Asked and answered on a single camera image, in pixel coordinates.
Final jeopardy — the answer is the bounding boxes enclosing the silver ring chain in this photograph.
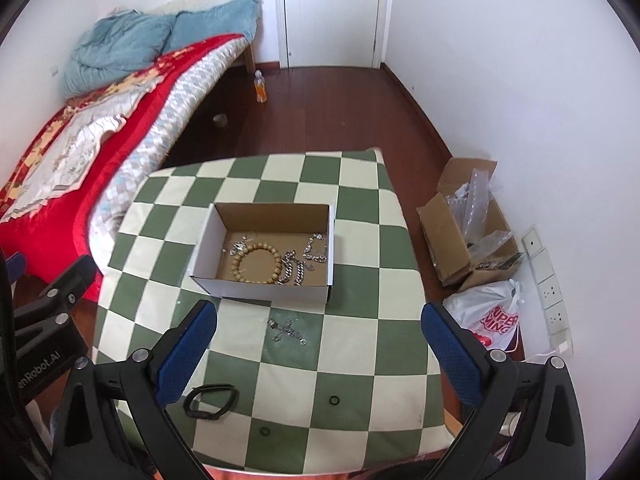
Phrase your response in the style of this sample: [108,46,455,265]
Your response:
[267,317,309,347]

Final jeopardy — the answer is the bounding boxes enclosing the white cable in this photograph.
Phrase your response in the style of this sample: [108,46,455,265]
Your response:
[524,340,572,362]

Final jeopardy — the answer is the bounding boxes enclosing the silver link necklace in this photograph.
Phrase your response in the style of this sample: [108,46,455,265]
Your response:
[302,232,330,266]

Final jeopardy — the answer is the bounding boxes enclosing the green white checkered tablecloth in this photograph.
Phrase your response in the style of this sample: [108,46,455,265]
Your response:
[92,147,454,476]

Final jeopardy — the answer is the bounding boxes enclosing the white door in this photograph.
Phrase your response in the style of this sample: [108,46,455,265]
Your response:
[276,0,389,70]

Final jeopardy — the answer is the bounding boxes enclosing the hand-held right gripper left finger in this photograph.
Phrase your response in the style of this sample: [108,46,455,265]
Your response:
[50,300,219,480]

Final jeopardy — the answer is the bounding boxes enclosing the black band bracelet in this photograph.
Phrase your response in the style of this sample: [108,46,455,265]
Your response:
[182,383,239,421]

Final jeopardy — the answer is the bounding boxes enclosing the white red printed plastic bag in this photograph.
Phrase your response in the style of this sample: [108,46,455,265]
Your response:
[442,278,524,357]

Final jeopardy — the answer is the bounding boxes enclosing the clear plastic bags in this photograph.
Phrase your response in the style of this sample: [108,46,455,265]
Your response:
[444,166,514,261]

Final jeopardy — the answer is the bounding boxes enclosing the white cardboard box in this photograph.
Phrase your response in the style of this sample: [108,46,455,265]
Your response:
[187,201,337,305]

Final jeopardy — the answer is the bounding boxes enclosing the bed with quilted mattress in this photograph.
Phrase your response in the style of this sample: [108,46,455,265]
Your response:
[0,0,264,306]

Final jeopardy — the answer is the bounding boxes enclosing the brown cardboard box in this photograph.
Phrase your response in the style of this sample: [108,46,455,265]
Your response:
[416,156,527,292]

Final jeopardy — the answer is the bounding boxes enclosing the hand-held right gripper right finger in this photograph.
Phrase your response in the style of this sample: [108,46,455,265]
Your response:
[420,301,587,480]

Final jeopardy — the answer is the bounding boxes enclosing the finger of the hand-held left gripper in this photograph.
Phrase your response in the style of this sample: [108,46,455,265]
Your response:
[0,249,29,307]
[12,255,100,357]

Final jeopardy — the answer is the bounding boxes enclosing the white socket strip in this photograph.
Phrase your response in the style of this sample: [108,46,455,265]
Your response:
[521,225,574,356]

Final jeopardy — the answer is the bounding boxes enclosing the red patterned blanket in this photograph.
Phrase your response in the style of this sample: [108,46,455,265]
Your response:
[0,34,246,304]

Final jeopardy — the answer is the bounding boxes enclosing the thick silver chain bracelet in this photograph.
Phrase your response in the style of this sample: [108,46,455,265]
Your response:
[277,250,309,288]

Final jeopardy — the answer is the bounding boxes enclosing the blue quilt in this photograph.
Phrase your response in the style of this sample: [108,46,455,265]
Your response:
[61,0,262,99]

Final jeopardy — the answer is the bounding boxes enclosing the wooden bead bracelet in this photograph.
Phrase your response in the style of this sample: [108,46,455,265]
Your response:
[230,242,285,285]

